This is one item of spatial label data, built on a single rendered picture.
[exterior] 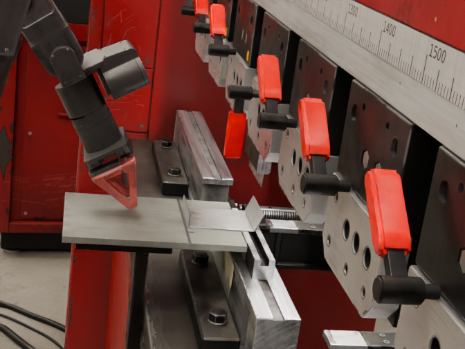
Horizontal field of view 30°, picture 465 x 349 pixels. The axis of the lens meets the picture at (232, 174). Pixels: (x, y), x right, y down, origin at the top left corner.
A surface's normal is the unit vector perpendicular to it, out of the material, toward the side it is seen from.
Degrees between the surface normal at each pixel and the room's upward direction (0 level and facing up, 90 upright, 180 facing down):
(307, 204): 90
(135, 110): 90
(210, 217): 0
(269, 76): 39
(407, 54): 90
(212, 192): 90
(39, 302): 0
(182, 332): 0
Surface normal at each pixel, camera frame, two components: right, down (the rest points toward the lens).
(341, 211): -0.98, -0.07
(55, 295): 0.12, -0.95
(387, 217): 0.20, -0.53
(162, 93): 0.16, 0.33
